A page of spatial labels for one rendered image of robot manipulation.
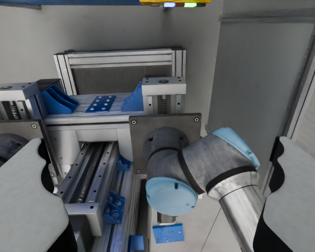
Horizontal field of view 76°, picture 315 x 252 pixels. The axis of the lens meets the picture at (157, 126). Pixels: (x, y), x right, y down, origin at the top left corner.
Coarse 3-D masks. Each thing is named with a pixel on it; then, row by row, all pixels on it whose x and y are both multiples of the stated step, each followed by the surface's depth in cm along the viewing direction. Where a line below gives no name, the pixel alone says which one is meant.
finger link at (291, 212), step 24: (288, 144) 10; (288, 168) 9; (312, 168) 9; (288, 192) 7; (312, 192) 7; (264, 216) 6; (288, 216) 6; (312, 216) 6; (264, 240) 6; (288, 240) 6; (312, 240) 6
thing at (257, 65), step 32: (224, 0) 130; (256, 0) 90; (288, 0) 68; (224, 32) 130; (256, 32) 90; (288, 32) 69; (224, 64) 131; (256, 64) 90; (288, 64) 69; (224, 96) 131; (256, 96) 90; (288, 96) 69; (256, 128) 90
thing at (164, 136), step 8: (160, 128) 62; (168, 128) 61; (152, 136) 61; (160, 136) 59; (168, 136) 59; (176, 136) 60; (184, 136) 62; (144, 144) 62; (152, 144) 60; (160, 144) 57; (168, 144) 57; (176, 144) 57; (184, 144) 60; (144, 152) 61; (152, 152) 56
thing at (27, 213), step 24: (0, 168) 8; (24, 168) 8; (0, 192) 7; (24, 192) 7; (48, 192) 7; (0, 216) 6; (24, 216) 6; (48, 216) 6; (0, 240) 6; (24, 240) 6; (48, 240) 6; (72, 240) 7
